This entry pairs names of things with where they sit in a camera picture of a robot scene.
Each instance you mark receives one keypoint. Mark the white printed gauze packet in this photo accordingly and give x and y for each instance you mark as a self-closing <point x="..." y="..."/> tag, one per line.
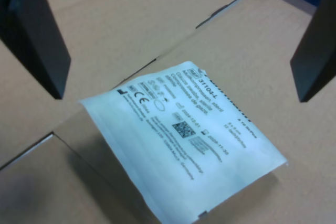
<point x="183" y="142"/>

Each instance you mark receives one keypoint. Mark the brown cardboard sheet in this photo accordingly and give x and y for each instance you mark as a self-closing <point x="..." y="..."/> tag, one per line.
<point x="131" y="24"/>

